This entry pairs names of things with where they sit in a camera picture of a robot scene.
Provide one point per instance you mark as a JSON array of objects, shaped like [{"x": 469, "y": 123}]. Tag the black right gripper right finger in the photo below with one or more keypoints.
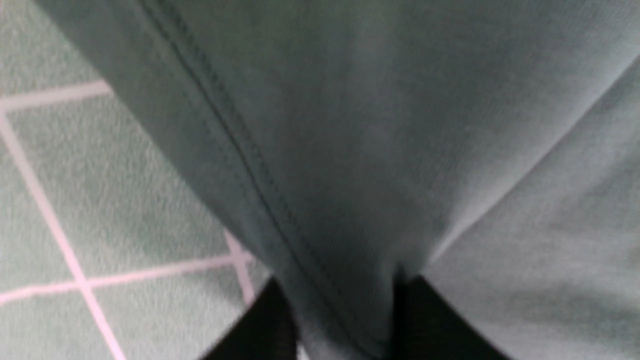
[{"x": 426, "y": 327}]

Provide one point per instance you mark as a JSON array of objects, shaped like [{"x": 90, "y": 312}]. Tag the green long-sleeved shirt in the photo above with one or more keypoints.
[{"x": 490, "y": 146}]

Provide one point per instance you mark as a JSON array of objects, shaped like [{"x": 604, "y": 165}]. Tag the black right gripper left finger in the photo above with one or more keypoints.
[{"x": 266, "y": 331}]

